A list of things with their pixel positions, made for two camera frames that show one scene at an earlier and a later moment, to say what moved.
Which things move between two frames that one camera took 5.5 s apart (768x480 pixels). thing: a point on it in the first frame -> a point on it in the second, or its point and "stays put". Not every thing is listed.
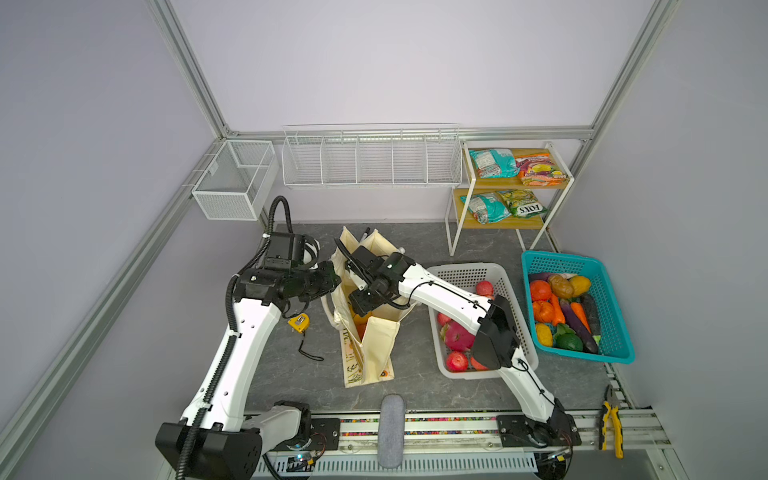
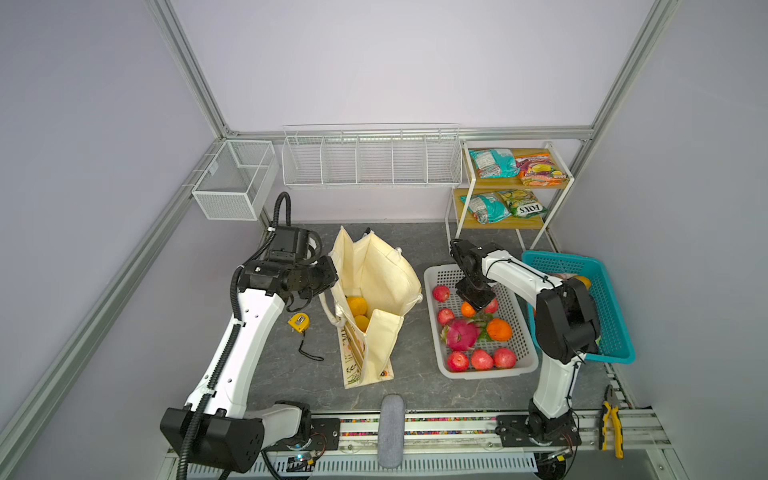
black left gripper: (330, 280) stays put
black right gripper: (359, 303) -> (476, 304)
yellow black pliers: (610, 408) stays put
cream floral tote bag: (367, 341) stays put
